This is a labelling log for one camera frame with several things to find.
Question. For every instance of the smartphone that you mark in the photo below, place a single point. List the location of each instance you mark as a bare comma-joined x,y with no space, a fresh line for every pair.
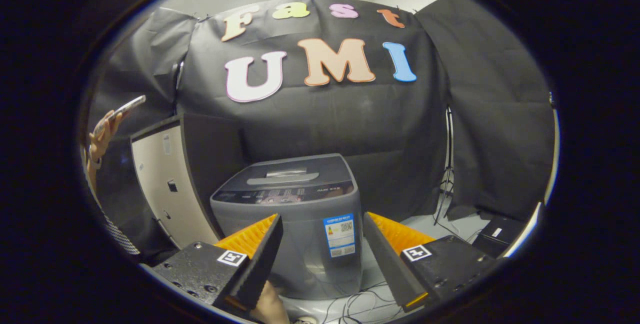
122,110

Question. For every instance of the light stand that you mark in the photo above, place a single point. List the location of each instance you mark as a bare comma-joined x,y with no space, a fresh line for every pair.
449,164

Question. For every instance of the dark washing machine lid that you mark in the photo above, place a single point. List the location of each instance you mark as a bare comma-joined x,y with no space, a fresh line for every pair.
300,166

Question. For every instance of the black backdrop cloth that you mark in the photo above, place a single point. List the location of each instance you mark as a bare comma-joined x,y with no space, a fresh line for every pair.
380,124

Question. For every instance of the person's leg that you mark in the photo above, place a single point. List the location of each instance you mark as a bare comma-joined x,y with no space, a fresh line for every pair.
270,306

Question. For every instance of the beige cabinet with dark sides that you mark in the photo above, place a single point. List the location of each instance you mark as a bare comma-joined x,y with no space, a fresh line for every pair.
160,189

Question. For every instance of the grey washing machine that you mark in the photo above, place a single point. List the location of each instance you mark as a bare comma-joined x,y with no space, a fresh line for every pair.
310,244

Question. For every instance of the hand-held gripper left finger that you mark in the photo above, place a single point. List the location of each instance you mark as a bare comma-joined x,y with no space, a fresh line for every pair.
260,259

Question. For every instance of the white pole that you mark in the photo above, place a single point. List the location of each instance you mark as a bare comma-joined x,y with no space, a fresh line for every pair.
550,179

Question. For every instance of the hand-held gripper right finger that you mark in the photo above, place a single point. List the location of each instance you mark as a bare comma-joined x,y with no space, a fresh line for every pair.
390,264

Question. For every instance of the black box with white label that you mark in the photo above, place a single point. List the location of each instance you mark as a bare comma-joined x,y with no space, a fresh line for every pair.
500,234

